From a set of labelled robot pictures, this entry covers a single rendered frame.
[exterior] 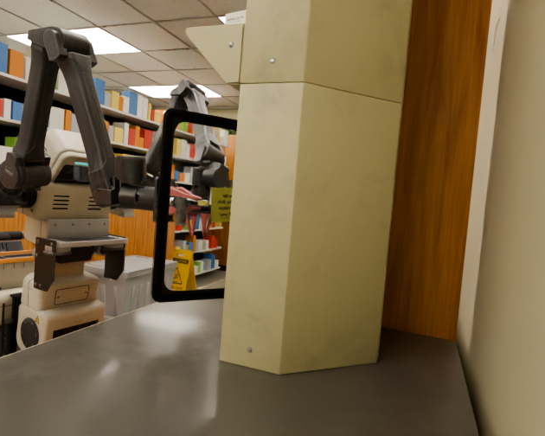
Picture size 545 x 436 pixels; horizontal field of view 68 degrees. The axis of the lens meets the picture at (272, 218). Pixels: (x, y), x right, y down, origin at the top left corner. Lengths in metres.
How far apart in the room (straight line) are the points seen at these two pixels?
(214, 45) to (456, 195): 0.60
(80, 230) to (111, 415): 0.97
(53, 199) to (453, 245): 1.16
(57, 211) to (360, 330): 1.04
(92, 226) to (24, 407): 0.95
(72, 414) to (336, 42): 0.65
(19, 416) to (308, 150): 0.53
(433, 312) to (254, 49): 0.68
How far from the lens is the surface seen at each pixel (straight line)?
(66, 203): 1.47
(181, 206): 0.84
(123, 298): 2.91
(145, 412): 0.60
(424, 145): 0.99
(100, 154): 1.06
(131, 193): 0.99
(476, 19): 1.07
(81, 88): 1.11
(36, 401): 0.65
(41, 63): 1.21
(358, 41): 0.74
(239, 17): 0.85
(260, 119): 0.68
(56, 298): 1.52
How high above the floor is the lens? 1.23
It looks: 3 degrees down
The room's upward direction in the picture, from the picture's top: 5 degrees clockwise
